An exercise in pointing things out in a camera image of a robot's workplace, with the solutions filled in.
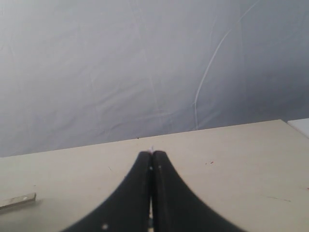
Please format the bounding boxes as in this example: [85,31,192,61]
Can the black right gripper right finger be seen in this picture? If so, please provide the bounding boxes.
[152,151,241,232]

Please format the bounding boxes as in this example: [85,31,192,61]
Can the grey-blue fabric backdrop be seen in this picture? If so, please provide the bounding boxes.
[0,0,309,157]

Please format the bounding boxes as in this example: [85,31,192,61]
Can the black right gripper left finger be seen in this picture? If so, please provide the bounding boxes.
[64,152,152,232]

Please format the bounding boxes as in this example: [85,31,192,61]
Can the white board beside table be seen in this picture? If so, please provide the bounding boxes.
[287,118,309,138]

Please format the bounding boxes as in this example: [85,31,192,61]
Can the wooden stick with holes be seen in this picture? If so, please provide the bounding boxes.
[0,192,37,210]

